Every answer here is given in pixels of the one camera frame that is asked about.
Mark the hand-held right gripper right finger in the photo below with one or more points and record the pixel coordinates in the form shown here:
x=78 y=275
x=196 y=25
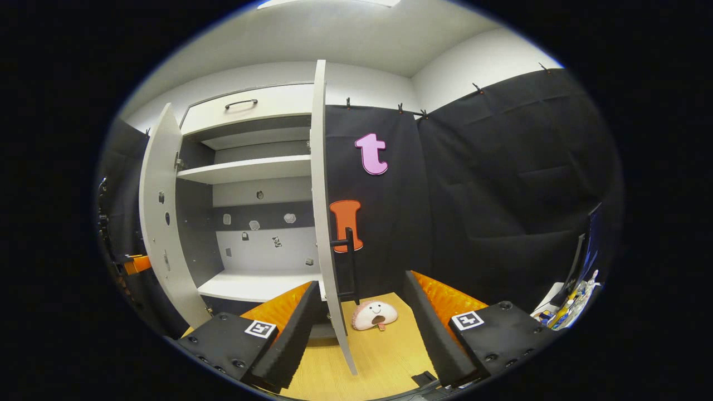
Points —
x=440 y=345

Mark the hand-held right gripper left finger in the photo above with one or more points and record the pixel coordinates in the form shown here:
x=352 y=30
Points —
x=289 y=345

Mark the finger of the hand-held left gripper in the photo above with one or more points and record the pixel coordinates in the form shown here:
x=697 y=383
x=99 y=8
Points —
x=138 y=264

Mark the white shoe cabinet door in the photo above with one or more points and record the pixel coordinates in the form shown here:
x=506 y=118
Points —
x=318 y=167
x=161 y=184

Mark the white double-door shoe cabinet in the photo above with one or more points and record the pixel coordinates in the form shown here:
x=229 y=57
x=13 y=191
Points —
x=262 y=167

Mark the white cabinet drawer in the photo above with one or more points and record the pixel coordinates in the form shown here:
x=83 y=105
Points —
x=267 y=106

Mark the white plush toy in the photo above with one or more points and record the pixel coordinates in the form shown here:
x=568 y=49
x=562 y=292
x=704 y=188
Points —
x=370 y=314

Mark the pile of colourful small items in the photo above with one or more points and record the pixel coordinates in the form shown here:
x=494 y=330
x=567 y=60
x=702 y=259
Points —
x=571 y=306

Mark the long ceiling light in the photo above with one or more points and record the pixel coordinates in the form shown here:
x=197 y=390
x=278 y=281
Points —
x=328 y=3

